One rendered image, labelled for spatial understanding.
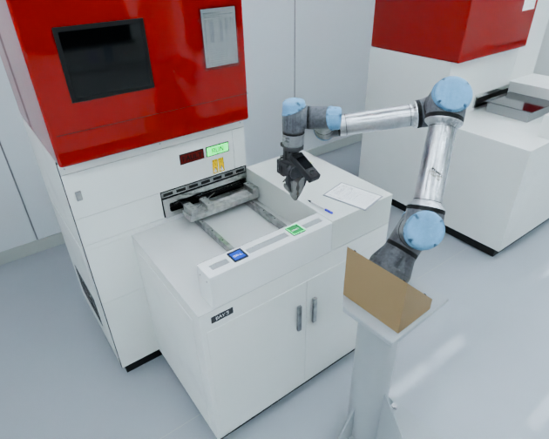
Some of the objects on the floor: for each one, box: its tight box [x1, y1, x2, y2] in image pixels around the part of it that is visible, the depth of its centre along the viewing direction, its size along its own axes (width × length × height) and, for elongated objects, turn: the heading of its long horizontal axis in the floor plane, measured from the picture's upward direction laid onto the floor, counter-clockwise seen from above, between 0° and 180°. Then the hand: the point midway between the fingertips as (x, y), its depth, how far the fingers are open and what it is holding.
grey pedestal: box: [336, 276, 449, 439], centre depth 170 cm, size 51×44×82 cm
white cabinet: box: [132, 199, 389, 439], centre depth 213 cm, size 64×96×82 cm, turn 128°
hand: (296, 198), depth 157 cm, fingers closed
